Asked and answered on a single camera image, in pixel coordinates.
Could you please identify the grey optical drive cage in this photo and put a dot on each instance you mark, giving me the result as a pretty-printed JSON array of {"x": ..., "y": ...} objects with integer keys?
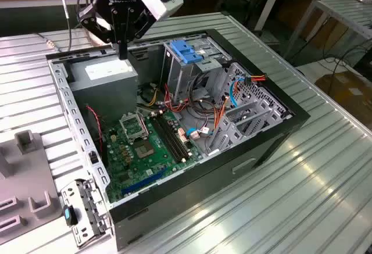
[{"x": 180, "y": 76}]

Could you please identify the blue expansion slot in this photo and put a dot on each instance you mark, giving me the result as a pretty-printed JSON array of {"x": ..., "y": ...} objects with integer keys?
[{"x": 145, "y": 181}]

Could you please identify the blue plastic bay latch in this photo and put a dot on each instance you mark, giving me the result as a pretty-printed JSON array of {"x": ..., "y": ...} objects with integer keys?
[{"x": 183, "y": 49}]

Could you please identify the grey parts rack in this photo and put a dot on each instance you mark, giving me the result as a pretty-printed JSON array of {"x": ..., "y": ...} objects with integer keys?
[{"x": 29, "y": 172}]

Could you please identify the CPU socket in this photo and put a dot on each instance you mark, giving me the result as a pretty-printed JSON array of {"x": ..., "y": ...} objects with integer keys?
[{"x": 143, "y": 149}]

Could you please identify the grey metal disk bay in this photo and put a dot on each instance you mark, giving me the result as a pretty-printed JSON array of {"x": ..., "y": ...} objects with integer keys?
[{"x": 232, "y": 133}]

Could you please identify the black RAM slot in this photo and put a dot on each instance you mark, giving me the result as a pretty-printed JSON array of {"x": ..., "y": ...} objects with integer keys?
[
  {"x": 175, "y": 134},
  {"x": 168, "y": 138}
]

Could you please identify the black latch blue button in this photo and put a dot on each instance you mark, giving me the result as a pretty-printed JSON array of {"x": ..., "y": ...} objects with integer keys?
[{"x": 68, "y": 214}]

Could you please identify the green motherboard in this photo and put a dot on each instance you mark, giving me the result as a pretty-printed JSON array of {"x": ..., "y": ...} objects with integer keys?
[{"x": 151, "y": 164}]

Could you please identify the slatted metal table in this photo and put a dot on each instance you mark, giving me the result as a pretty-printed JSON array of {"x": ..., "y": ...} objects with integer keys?
[{"x": 348, "y": 12}]

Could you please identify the flat cardboard box white label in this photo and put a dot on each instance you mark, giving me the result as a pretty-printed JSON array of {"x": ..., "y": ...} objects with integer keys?
[{"x": 348, "y": 97}]

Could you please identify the black PC case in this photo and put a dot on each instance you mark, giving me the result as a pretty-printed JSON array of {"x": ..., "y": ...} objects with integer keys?
[{"x": 203, "y": 190}]

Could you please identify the grey power supply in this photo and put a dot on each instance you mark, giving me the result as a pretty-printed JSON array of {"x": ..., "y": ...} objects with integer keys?
[{"x": 104, "y": 97}]

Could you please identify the metal slot cover bracket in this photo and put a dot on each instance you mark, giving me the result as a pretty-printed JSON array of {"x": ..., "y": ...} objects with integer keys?
[{"x": 78, "y": 188}]

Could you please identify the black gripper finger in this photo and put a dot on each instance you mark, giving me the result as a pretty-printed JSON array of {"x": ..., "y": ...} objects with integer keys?
[
  {"x": 90, "y": 18},
  {"x": 142, "y": 21}
]

